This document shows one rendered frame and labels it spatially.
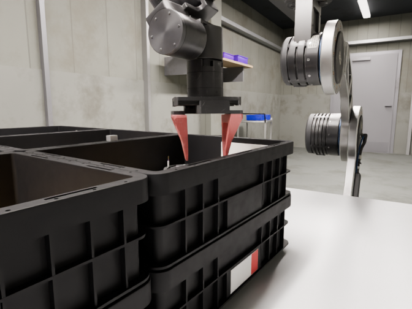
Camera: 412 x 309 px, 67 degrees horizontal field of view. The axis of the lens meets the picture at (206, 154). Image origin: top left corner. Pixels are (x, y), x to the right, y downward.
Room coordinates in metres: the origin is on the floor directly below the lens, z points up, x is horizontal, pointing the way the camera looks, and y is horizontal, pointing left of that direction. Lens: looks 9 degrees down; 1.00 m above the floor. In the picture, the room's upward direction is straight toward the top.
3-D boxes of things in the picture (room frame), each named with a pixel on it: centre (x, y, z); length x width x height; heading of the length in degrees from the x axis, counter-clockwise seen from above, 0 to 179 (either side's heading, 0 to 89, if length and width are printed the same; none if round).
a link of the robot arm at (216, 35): (0.50, 0.01, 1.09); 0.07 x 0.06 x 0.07; 149
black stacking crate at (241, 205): (0.55, 0.05, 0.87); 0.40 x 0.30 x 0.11; 144
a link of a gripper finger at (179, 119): (0.50, 0.02, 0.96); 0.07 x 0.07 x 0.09; 9
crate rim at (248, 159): (0.55, 0.05, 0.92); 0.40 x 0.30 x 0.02; 144
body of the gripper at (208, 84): (0.50, 0.00, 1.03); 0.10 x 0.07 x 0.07; 99
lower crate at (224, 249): (0.55, 0.05, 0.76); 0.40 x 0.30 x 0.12; 144
